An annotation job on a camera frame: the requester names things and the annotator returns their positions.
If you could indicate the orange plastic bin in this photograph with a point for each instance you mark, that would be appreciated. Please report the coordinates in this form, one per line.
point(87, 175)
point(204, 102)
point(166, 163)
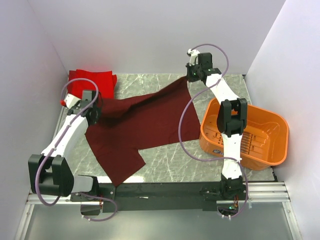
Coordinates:
point(264, 142)

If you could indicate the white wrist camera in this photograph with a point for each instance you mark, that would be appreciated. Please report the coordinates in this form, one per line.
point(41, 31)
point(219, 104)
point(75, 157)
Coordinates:
point(69, 101)
point(193, 54)

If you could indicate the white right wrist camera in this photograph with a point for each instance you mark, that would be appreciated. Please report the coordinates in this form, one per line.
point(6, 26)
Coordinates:
point(193, 54)

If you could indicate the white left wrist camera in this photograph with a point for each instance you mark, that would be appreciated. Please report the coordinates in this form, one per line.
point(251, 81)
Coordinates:
point(69, 101)

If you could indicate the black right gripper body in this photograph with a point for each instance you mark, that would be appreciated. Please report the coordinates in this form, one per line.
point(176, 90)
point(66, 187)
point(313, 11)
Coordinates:
point(193, 72)

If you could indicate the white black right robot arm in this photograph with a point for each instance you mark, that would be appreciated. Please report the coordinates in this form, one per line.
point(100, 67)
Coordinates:
point(231, 119)

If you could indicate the aluminium rail frame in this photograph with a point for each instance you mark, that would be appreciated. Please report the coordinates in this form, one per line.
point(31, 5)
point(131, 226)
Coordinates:
point(166, 211)

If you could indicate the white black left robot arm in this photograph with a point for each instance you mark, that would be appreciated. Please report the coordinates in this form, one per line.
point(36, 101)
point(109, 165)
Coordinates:
point(49, 172)

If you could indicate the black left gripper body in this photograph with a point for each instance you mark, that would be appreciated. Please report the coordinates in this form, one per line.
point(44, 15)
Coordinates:
point(98, 113)

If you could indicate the bright red folded shirt stack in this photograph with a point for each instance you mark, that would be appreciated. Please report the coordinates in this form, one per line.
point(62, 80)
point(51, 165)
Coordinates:
point(105, 81)

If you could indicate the dark red t shirt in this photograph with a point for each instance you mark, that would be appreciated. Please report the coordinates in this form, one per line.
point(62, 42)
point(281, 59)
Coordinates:
point(129, 125)

